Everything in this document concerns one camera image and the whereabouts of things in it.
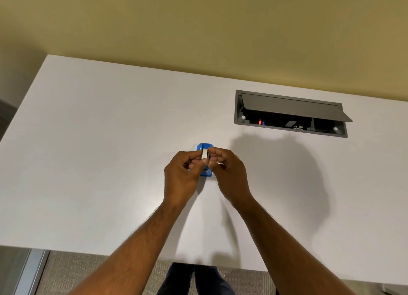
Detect person's left hand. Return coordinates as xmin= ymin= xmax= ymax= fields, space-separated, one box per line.
xmin=164 ymin=150 xmax=211 ymax=208

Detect person's right hand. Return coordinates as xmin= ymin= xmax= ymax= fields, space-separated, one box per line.
xmin=207 ymin=147 xmax=253 ymax=211

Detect person's left forearm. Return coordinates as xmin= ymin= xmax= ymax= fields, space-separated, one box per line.
xmin=67 ymin=200 xmax=192 ymax=295

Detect person's right forearm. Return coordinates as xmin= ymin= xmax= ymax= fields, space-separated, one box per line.
xmin=236 ymin=193 xmax=357 ymax=295

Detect blue stapler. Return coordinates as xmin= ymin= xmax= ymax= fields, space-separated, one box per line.
xmin=195 ymin=143 xmax=214 ymax=178

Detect person's dark blue trousers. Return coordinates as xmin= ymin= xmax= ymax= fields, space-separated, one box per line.
xmin=156 ymin=262 xmax=236 ymax=295

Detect grey desk cable box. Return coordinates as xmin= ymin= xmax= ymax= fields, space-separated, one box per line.
xmin=234 ymin=90 xmax=349 ymax=138

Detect grey cable box lid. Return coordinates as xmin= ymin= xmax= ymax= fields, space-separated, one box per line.
xmin=241 ymin=93 xmax=353 ymax=123

